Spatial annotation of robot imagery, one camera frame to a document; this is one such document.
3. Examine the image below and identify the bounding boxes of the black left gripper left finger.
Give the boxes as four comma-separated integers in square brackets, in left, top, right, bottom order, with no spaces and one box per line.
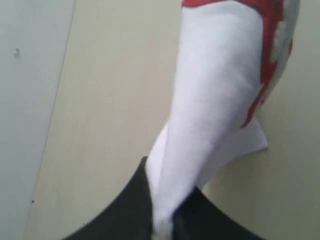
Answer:
[66,156,152,240]

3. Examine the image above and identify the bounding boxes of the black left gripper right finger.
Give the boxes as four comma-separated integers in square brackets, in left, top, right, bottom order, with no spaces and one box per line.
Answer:
[172,187,263,240]

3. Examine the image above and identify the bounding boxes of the white t-shirt red lettering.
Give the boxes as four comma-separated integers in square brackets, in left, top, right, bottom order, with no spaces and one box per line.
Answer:
[145,0,300,240]

